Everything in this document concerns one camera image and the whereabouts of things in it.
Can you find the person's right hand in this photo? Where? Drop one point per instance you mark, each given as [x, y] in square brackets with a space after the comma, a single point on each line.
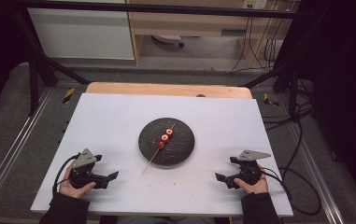
[256, 187]

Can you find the black metal frame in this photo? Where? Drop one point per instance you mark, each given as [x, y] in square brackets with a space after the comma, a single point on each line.
[35, 71]

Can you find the yellow black floor tape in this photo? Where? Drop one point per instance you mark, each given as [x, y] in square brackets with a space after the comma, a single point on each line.
[68, 95]
[270, 100]

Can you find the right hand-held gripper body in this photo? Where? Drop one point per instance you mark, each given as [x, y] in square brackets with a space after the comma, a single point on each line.
[250, 174]

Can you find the white wall socket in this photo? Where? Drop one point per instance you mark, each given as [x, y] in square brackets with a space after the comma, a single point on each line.
[254, 3]

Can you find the wooden table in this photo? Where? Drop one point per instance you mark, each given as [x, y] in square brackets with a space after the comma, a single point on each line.
[153, 89]

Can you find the aluminium floor rail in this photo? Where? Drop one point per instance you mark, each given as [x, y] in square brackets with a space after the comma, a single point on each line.
[13, 143]
[319, 174]

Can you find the light wooden desk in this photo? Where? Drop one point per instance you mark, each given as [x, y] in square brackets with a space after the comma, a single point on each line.
[191, 25]

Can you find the white cabinet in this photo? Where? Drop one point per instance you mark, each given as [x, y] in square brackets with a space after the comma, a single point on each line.
[82, 34]

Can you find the black round plate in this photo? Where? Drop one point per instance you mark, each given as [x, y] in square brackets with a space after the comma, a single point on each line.
[178, 149]

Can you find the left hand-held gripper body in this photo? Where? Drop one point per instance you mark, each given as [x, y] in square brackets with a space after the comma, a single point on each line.
[82, 179]

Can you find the white board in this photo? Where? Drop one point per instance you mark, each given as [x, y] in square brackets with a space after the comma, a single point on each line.
[119, 124]

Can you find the thin wooden skewer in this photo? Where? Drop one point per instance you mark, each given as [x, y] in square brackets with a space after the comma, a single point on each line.
[150, 161]

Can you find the person's left hand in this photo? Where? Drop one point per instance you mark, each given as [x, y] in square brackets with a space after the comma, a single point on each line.
[73, 190]

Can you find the office chair base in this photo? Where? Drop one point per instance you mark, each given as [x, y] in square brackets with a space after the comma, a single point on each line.
[169, 39]

